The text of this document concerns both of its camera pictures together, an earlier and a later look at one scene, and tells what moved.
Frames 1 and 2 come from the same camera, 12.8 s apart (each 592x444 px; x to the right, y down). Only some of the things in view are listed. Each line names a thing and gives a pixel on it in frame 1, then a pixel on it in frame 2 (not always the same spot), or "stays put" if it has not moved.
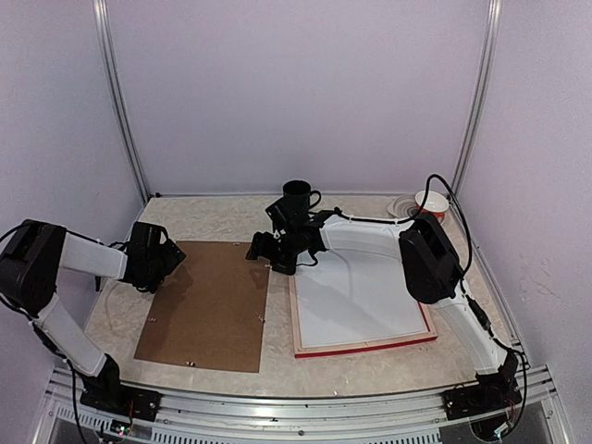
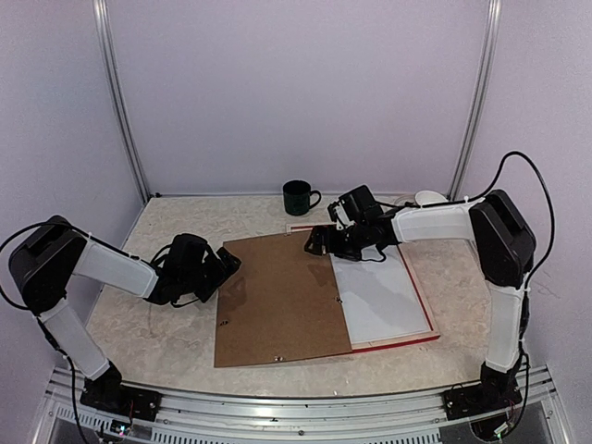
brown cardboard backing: x=212 y=312 to x=282 y=302
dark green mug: x=299 y=197 stays put
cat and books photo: x=346 y=298 stays put
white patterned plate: x=403 y=206 stays put
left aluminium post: x=101 y=15 stays put
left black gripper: x=173 y=262 to x=205 y=296
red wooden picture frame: x=354 y=345 stays put
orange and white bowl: x=435 y=203 stays put
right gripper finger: x=263 y=245 to x=319 y=241
